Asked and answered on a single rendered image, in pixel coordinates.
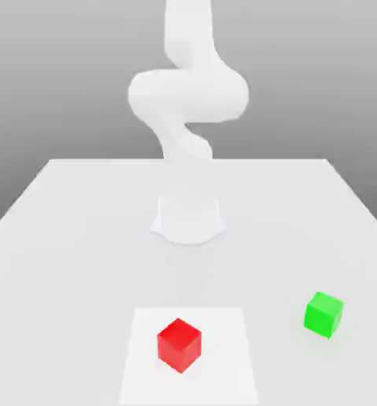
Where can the small red cube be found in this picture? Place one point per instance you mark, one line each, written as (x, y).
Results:
(179, 345)

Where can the small green cube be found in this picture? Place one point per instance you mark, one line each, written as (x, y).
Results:
(322, 314)

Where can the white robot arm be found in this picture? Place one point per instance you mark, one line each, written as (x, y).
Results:
(188, 95)

